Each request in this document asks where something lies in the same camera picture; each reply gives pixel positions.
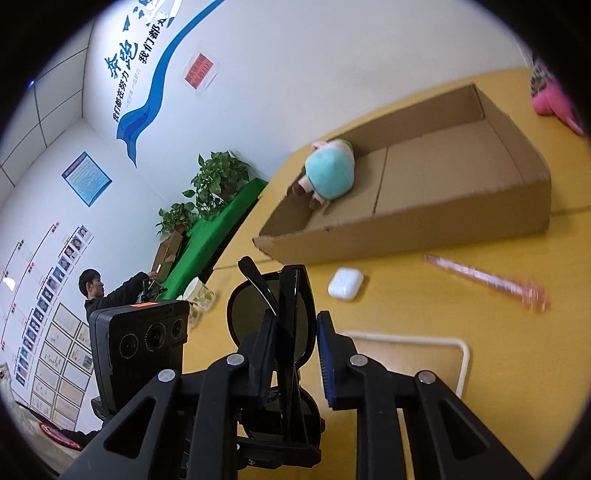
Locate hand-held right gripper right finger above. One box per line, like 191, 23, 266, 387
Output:
317, 311, 536, 480

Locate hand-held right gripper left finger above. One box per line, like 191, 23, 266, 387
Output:
60, 318, 279, 480

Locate black clip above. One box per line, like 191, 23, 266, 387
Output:
225, 256, 324, 455

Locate white earbuds case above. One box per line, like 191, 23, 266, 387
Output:
328, 268, 365, 302

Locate pink pen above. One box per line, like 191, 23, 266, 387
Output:
424, 255, 549, 312

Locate black tripod device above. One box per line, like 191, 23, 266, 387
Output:
142, 277, 167, 303

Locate white printed cup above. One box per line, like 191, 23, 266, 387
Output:
185, 278, 215, 324

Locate small brown cardboard box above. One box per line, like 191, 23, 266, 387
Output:
151, 229, 184, 278

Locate red round object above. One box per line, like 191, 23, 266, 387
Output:
39, 422, 85, 451

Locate small potted plant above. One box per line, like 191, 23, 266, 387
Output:
156, 203, 197, 238

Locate green table cloth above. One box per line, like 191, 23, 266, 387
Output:
161, 179, 269, 301

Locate large potted plant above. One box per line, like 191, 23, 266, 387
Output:
182, 150, 252, 215

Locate teal plush toy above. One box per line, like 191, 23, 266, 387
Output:
287, 138, 356, 209

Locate pink plush toy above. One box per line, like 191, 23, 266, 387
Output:
529, 58, 587, 137

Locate wall of framed certificates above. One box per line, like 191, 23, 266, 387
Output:
28, 302, 92, 430

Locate wall photo chart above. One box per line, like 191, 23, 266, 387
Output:
0, 224, 94, 386

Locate blue wall poster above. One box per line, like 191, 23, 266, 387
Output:
61, 151, 113, 207

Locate blue wall decal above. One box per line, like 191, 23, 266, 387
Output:
99, 0, 222, 169

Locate red wall notice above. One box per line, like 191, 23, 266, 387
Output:
185, 53, 218, 90

